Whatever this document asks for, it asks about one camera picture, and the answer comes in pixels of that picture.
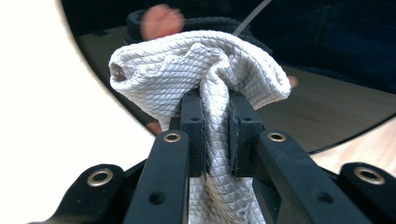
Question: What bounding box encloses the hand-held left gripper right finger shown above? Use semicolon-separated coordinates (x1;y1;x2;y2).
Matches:
228;91;372;224

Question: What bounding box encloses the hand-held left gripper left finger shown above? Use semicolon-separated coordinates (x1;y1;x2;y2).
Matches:
123;89;207;224

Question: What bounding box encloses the white cloth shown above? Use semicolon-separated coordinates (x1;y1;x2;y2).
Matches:
107;29;292;224

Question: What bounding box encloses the black lacquer floral tray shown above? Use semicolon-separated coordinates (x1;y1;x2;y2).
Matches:
57;0;396;156

